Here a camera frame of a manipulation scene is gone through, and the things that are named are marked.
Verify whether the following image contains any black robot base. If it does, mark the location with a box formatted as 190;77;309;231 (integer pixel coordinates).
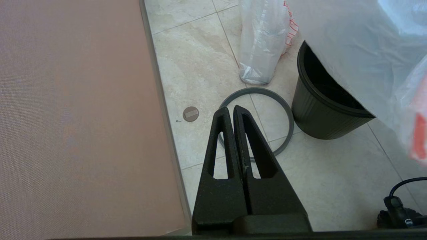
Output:
377;177;427;229

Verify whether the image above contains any grey bin retaining ring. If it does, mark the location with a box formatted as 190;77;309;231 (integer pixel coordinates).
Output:
219;87;295;163

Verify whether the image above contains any black round trash bin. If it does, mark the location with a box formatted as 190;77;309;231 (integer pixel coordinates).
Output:
291;41;376;140

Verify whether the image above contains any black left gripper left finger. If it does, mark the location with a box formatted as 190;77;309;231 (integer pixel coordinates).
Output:
192;107;248;234

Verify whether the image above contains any round metal floor drain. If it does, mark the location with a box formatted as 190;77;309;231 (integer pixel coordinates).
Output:
183;106;199;122

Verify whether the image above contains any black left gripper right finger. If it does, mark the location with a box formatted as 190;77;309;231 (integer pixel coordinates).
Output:
233;105;312;233

